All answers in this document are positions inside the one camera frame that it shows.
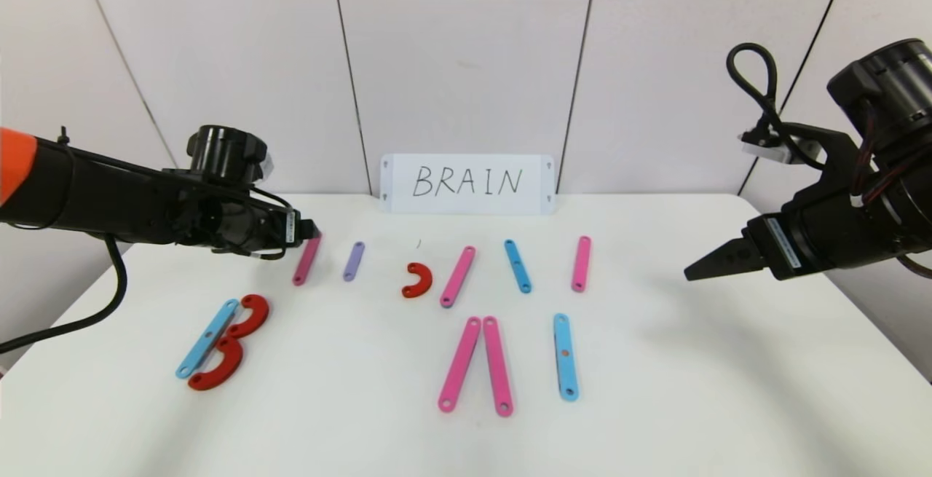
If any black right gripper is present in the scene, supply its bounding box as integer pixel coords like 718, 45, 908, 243
684, 187, 896, 282

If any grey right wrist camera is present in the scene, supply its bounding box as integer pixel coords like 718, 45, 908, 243
741, 131, 791, 165

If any short purple flat bar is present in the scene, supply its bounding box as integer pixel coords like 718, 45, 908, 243
343, 242, 367, 283

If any blue bar with orange dot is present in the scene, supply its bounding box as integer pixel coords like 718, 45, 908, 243
552, 313, 580, 401

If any large red arc piece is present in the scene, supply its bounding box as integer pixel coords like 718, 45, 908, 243
227, 294, 271, 339
189, 336, 245, 391

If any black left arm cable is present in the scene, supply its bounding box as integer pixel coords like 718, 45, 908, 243
0, 237, 128, 355

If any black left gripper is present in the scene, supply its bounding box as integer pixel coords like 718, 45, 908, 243
221, 202, 322, 253

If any pink bar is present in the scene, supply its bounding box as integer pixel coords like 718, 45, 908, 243
570, 236, 592, 293
437, 316, 483, 413
440, 245, 477, 309
481, 316, 514, 417
292, 233, 323, 287

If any small red arc piece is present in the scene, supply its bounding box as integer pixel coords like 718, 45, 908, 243
401, 263, 433, 299

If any blue flat bar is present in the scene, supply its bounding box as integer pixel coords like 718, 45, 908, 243
503, 240, 532, 294
176, 299, 242, 379

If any white BRAIN word sign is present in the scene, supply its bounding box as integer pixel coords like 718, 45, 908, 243
379, 155, 556, 216

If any looped black camera cable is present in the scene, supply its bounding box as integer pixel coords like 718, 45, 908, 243
727, 43, 791, 150

